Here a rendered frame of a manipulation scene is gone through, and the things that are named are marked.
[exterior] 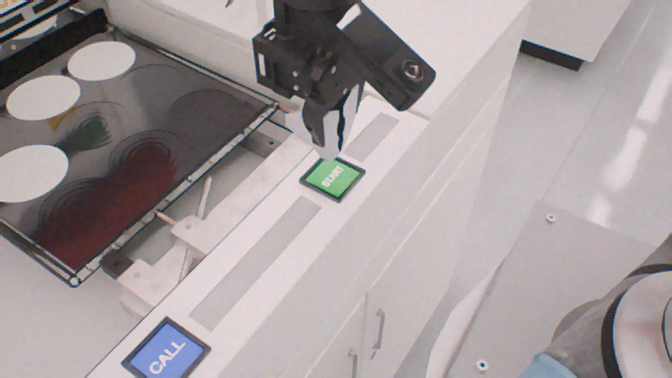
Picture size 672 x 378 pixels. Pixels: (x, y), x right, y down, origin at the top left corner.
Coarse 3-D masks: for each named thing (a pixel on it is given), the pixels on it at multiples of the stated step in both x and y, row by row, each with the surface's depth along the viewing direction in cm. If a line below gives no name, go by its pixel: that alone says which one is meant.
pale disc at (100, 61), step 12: (84, 48) 91; (96, 48) 91; (108, 48) 91; (120, 48) 91; (72, 60) 89; (84, 60) 89; (96, 60) 89; (108, 60) 89; (120, 60) 89; (132, 60) 89; (72, 72) 87; (84, 72) 87; (96, 72) 87; (108, 72) 87; (120, 72) 87
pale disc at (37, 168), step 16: (0, 160) 75; (16, 160) 75; (32, 160) 75; (48, 160) 75; (64, 160) 75; (0, 176) 73; (16, 176) 73; (32, 176) 73; (48, 176) 73; (0, 192) 71; (16, 192) 71; (32, 192) 71
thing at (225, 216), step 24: (288, 144) 80; (264, 168) 77; (288, 168) 77; (240, 192) 74; (264, 192) 74; (216, 216) 71; (240, 216) 71; (168, 264) 66; (192, 264) 66; (144, 312) 62
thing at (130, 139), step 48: (144, 48) 91; (0, 96) 83; (96, 96) 83; (144, 96) 84; (192, 96) 84; (240, 96) 84; (0, 144) 77; (48, 144) 77; (96, 144) 77; (144, 144) 77; (192, 144) 77; (48, 192) 71; (96, 192) 71; (144, 192) 71; (48, 240) 66; (96, 240) 66
